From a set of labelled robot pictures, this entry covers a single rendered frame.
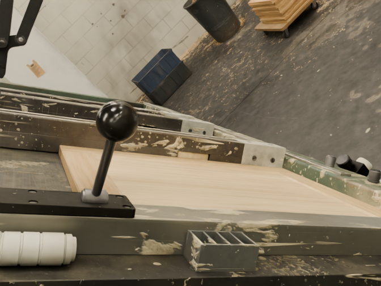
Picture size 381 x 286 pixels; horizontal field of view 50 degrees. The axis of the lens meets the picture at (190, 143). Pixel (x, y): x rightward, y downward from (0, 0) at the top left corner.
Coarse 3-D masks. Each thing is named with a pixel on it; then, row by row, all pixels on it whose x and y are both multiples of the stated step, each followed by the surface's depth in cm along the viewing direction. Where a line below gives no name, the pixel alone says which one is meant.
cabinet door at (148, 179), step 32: (64, 160) 75; (96, 160) 77; (128, 160) 84; (160, 160) 88; (192, 160) 95; (128, 192) 60; (160, 192) 63; (192, 192) 67; (224, 192) 71; (256, 192) 75; (288, 192) 80; (320, 192) 85
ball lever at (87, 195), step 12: (108, 108) 36; (120, 108) 36; (132, 108) 36; (96, 120) 36; (108, 120) 35; (120, 120) 35; (132, 120) 36; (108, 132) 36; (120, 132) 36; (132, 132) 36; (108, 144) 38; (108, 156) 39; (108, 168) 40; (96, 180) 41; (84, 192) 42; (96, 192) 42
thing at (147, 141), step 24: (0, 120) 81; (24, 120) 82; (48, 120) 84; (72, 120) 86; (0, 144) 81; (24, 144) 83; (48, 144) 85; (72, 144) 86; (96, 144) 88; (120, 144) 90; (144, 144) 92; (168, 144) 95; (192, 144) 97; (216, 144) 99; (240, 144) 102; (264, 144) 106
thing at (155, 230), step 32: (0, 224) 38; (32, 224) 39; (64, 224) 40; (96, 224) 41; (128, 224) 42; (160, 224) 44; (192, 224) 45; (224, 224) 46; (256, 224) 48; (288, 224) 50; (320, 224) 52; (352, 224) 55
